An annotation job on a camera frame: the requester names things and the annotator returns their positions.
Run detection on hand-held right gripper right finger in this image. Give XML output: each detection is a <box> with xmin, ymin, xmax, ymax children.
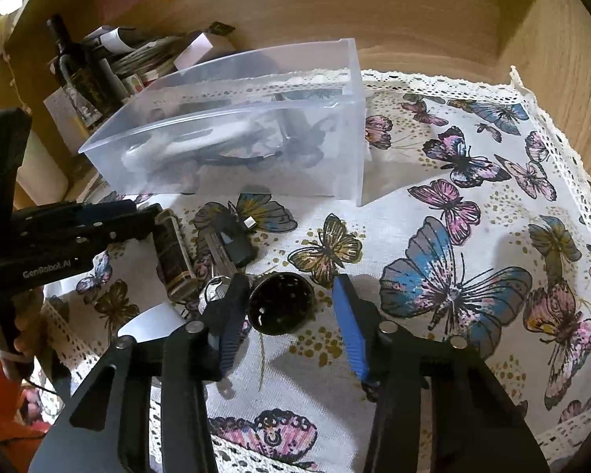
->
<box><xmin>332</xmin><ymin>273</ymin><xmax>552</xmax><ymax>473</ymax></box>

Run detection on white object in box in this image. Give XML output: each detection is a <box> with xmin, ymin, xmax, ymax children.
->
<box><xmin>122</xmin><ymin>123</ymin><xmax>257</xmax><ymax>171</ymax></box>

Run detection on small white paper box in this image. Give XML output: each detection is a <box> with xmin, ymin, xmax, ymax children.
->
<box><xmin>173</xmin><ymin>32</ymin><xmax>214</xmax><ymax>71</ymax></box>

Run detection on butterfly print lace tablecloth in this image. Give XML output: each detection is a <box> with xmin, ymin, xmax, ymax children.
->
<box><xmin>39</xmin><ymin>65</ymin><xmax>591</xmax><ymax>473</ymax></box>

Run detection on white plastic card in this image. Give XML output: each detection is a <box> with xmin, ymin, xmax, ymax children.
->
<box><xmin>117</xmin><ymin>304</ymin><xmax>190</xmax><ymax>345</ymax></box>

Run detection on dark glass bottle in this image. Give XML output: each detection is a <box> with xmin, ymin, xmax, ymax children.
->
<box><xmin>46</xmin><ymin>15</ymin><xmax>110</xmax><ymax>131</ymax></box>

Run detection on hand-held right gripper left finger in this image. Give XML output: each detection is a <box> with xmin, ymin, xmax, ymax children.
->
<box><xmin>27</xmin><ymin>273</ymin><xmax>252</xmax><ymax>473</ymax></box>

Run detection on silver metal key bundle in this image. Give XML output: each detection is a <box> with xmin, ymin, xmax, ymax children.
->
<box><xmin>193</xmin><ymin>236</ymin><xmax>238</xmax><ymax>318</ymax></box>

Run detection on black plug adapter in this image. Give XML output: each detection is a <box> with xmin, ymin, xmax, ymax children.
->
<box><xmin>211</xmin><ymin>202</ymin><xmax>258</xmax><ymax>268</ymax></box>

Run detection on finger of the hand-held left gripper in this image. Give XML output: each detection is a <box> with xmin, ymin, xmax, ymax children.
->
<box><xmin>10</xmin><ymin>199</ymin><xmax>143</xmax><ymax>238</ymax></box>
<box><xmin>15</xmin><ymin>204</ymin><xmax>164</xmax><ymax>258</ymax></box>

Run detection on person's left hand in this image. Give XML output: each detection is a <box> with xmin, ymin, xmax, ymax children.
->
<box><xmin>11</xmin><ymin>292</ymin><xmax>46</xmax><ymax>356</ymax></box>

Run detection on clear plastic storage box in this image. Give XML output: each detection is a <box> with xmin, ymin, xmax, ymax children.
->
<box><xmin>79</xmin><ymin>37</ymin><xmax>371</xmax><ymax>208</ymax></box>

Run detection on round black metal tin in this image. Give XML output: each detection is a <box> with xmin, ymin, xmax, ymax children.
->
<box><xmin>247</xmin><ymin>272</ymin><xmax>314</xmax><ymax>337</ymax></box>

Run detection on black glasses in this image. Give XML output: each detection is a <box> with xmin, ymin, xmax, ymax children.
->
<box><xmin>197</xmin><ymin>108</ymin><xmax>336</xmax><ymax>173</ymax></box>

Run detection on orange cloth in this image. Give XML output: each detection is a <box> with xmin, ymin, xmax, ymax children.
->
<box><xmin>0</xmin><ymin>328</ymin><xmax>47</xmax><ymax>441</ymax></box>

